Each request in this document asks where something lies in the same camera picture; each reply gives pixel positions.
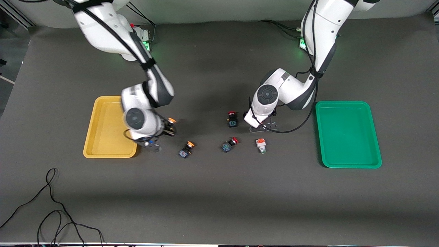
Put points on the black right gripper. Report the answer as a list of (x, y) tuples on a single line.
[(167, 129)]

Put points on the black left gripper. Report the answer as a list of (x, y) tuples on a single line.
[(274, 113)]

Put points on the green push button white body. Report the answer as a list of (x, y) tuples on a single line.
[(261, 144)]

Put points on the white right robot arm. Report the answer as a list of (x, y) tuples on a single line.
[(103, 31)]

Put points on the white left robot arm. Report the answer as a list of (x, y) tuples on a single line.
[(322, 27)]

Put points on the red push button blue base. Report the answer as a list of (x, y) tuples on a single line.
[(229, 144), (232, 120)]

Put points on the yellow plastic tray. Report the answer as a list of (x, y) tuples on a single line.
[(103, 132)]

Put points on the green plastic tray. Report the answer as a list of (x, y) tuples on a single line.
[(348, 135)]

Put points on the aluminium frame rail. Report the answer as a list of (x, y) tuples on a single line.
[(20, 19), (436, 17)]

